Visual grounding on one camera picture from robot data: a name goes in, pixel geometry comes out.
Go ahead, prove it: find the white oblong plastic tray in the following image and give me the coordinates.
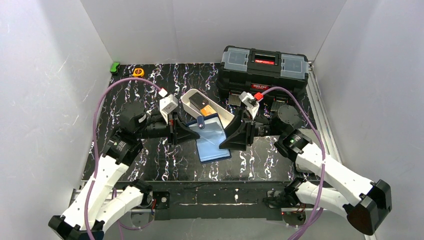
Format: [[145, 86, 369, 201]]
[[180, 88, 234, 128]]

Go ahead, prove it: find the blue leather card holder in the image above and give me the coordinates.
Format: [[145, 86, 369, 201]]
[[186, 113, 231, 164]]

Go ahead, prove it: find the orange card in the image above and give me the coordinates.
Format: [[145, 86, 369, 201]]
[[200, 105, 215, 117]]

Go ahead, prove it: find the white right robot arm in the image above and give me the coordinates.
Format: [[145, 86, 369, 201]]
[[220, 105, 392, 236]]

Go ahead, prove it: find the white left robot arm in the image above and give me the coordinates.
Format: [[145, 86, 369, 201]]
[[48, 102, 200, 240]]

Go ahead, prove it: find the black card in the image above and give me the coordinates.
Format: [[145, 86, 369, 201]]
[[188, 92, 209, 110]]

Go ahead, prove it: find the black marbled table mat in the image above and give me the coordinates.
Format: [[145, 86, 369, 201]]
[[96, 63, 299, 182]]

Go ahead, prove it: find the yellow tape measure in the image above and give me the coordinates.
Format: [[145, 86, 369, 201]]
[[132, 67, 145, 78]]

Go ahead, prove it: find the black plastic toolbox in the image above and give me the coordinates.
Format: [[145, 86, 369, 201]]
[[216, 45, 309, 99]]

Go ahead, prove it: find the green small object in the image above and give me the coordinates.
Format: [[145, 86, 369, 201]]
[[109, 62, 121, 74]]

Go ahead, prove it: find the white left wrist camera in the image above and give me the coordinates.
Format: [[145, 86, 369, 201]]
[[159, 94, 178, 125]]

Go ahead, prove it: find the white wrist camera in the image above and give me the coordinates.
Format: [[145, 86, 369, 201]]
[[159, 94, 178, 125], [239, 91, 260, 119]]

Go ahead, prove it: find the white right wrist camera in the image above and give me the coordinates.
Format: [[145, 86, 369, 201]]
[[239, 91, 260, 119]]

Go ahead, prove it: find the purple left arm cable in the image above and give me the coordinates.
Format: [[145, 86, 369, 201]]
[[83, 77, 169, 240]]

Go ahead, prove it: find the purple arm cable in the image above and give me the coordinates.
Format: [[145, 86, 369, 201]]
[[83, 77, 169, 240], [254, 86, 327, 240]]

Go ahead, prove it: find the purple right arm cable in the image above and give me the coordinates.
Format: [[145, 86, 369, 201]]
[[254, 86, 327, 240]]

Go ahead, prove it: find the aluminium frame rail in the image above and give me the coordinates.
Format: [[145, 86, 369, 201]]
[[61, 62, 379, 240]]

